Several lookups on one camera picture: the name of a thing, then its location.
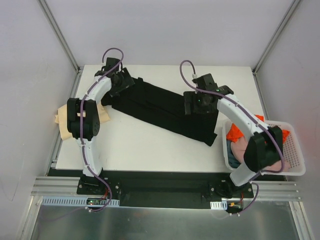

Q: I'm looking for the folded beige t shirt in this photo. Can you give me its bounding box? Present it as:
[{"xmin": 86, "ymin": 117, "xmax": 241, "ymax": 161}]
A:
[{"xmin": 55, "ymin": 102, "xmax": 111, "ymax": 141}]

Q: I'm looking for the black t shirt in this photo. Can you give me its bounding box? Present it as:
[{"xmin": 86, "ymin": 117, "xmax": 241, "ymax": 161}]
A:
[{"xmin": 101, "ymin": 77, "xmax": 218, "ymax": 147}]

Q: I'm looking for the pink garment in basket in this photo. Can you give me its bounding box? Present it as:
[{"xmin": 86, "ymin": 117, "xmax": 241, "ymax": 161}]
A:
[{"xmin": 231, "ymin": 143, "xmax": 291, "ymax": 172}]

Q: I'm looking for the right aluminium frame post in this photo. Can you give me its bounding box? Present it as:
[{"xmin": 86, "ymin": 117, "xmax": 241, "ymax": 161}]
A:
[{"xmin": 252, "ymin": 0, "xmax": 303, "ymax": 76}]

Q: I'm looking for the left slotted cable duct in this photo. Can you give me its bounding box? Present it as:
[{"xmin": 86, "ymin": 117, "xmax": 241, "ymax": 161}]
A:
[{"xmin": 42, "ymin": 196, "xmax": 109, "ymax": 208}]

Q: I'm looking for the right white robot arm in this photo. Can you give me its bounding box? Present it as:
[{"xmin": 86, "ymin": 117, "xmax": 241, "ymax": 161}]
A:
[{"xmin": 183, "ymin": 90, "xmax": 285, "ymax": 198}]

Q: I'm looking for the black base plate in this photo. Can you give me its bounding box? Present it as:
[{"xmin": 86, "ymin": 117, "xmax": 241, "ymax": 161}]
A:
[{"xmin": 47, "ymin": 167, "xmax": 286, "ymax": 208}]

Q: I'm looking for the aluminium front rail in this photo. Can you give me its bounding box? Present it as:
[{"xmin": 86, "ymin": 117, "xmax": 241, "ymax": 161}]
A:
[{"xmin": 31, "ymin": 176, "xmax": 303, "ymax": 202}]

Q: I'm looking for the slotted cable duct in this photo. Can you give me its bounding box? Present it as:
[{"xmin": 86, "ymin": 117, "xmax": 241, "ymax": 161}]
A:
[
  {"xmin": 210, "ymin": 200, "xmax": 228, "ymax": 211},
  {"xmin": 42, "ymin": 196, "xmax": 109, "ymax": 208}
]

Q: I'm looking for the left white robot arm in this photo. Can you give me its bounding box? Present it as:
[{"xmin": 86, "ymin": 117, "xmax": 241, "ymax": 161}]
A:
[{"xmin": 66, "ymin": 68, "xmax": 135, "ymax": 177}]

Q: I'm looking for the aluminium frame post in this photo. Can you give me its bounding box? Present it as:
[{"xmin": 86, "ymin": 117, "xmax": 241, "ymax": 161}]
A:
[
  {"xmin": 252, "ymin": 0, "xmax": 303, "ymax": 76},
  {"xmin": 37, "ymin": 0, "xmax": 81, "ymax": 73}
]

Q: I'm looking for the right slotted cable duct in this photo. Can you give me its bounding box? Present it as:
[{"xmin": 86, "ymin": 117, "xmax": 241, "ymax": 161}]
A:
[{"xmin": 210, "ymin": 200, "xmax": 228, "ymax": 211}]

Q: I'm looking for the orange t shirt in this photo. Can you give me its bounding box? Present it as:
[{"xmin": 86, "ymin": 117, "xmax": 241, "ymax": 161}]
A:
[{"xmin": 226, "ymin": 115, "xmax": 291, "ymax": 147}]

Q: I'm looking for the left aluminium frame post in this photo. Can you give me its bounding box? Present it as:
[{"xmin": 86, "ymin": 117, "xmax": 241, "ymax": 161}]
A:
[{"xmin": 37, "ymin": 0, "xmax": 81, "ymax": 73}]

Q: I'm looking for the white plastic basket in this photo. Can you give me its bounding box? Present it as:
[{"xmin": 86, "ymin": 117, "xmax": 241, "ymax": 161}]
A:
[{"xmin": 222, "ymin": 119, "xmax": 306, "ymax": 176}]

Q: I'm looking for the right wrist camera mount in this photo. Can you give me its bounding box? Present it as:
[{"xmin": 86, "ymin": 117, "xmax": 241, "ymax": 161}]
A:
[{"xmin": 192, "ymin": 73, "xmax": 234, "ymax": 96}]

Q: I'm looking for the blue garment in basket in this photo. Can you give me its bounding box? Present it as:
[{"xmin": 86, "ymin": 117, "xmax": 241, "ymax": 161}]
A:
[{"xmin": 226, "ymin": 140, "xmax": 241, "ymax": 169}]

